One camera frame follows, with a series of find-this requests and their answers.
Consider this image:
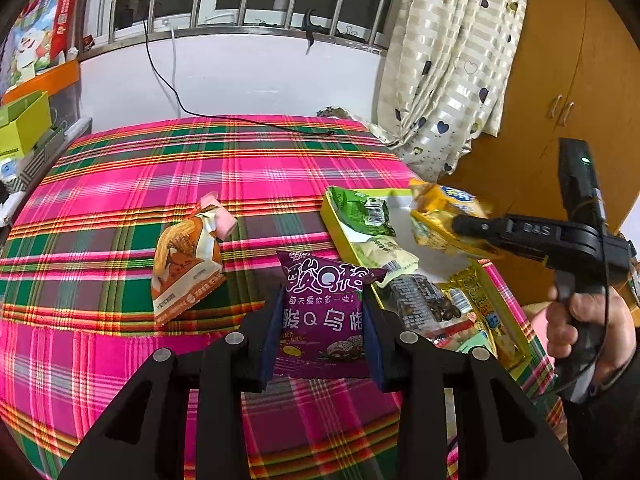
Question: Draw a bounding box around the yellow-green cardboard box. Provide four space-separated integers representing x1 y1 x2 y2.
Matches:
320 186 533 376

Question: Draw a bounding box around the long yellow snack packet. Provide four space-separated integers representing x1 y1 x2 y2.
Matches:
442 266 532 368

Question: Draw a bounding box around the gold snack packet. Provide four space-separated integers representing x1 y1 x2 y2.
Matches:
409 180 496 261

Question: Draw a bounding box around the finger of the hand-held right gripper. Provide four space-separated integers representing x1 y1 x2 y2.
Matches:
451 214 507 242

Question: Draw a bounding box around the colourful toy box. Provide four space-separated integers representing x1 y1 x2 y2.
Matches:
0 0 84 93

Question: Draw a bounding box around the white cable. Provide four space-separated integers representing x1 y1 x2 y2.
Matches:
167 27 179 112

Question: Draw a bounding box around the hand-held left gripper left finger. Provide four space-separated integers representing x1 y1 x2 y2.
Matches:
59 285 286 480

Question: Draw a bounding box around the person's right hand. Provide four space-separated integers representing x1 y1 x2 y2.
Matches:
546 284 637 386

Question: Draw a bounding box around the orange lidded storage bin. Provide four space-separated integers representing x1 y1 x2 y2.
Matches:
0 60 82 126

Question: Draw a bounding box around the purple snack packet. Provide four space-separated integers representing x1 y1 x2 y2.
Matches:
272 249 388 378

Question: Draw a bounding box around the striped cardboard box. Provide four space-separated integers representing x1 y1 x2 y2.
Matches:
17 125 69 192

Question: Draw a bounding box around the green pea snack packet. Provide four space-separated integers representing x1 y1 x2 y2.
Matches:
327 186 398 238

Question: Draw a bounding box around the pink plaid blanket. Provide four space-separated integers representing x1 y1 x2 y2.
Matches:
0 115 563 480

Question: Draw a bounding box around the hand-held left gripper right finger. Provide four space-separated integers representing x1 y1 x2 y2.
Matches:
361 290 583 480

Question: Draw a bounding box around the clear peanut snack packet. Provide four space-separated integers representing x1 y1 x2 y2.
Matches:
425 322 482 352

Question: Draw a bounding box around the wooden wardrobe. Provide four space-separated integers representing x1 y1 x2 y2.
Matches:
440 0 640 311

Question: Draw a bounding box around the pink stool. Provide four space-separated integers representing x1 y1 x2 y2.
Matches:
524 302 557 357

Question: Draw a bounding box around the black cable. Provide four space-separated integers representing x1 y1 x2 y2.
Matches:
142 17 336 137

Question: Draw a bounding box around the orange bread snack packet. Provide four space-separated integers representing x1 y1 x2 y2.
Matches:
150 191 237 328

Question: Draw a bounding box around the dark clear snack packet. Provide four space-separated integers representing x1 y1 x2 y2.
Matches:
387 275 463 336

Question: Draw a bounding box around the lime green cardboard box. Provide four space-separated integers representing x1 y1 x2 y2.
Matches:
0 91 53 157

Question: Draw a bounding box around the heart print curtain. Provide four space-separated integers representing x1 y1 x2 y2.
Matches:
375 0 531 183

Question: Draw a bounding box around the floral cloth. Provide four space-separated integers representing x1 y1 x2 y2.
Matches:
317 105 362 121

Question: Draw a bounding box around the pale green snack packet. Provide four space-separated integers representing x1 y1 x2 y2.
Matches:
350 235 420 281

